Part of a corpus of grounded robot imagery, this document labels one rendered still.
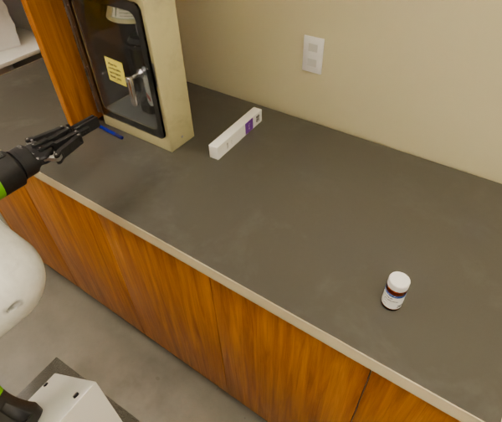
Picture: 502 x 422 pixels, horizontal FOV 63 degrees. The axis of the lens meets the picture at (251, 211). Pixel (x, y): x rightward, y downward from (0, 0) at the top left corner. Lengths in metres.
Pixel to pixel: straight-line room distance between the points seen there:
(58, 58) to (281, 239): 0.90
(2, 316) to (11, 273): 0.05
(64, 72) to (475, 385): 1.38
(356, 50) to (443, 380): 0.91
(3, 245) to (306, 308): 0.60
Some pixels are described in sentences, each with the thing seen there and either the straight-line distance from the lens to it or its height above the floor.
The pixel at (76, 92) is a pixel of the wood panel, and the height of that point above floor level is 1.06.
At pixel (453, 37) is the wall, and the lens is 1.26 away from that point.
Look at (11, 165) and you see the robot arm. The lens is 1.06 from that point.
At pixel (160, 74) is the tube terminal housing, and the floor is 1.20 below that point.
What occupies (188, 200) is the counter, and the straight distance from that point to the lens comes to 1.17.
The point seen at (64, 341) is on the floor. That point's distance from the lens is 2.16.
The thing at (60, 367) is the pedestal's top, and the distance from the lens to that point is 0.95.
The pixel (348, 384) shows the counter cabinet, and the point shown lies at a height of 0.72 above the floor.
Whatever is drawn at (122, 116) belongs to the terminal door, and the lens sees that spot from 1.44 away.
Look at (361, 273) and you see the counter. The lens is 1.01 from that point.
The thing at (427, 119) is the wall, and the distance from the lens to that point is 1.36.
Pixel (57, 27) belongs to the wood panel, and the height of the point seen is 1.27.
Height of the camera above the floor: 1.72
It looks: 44 degrees down
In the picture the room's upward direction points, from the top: 2 degrees counter-clockwise
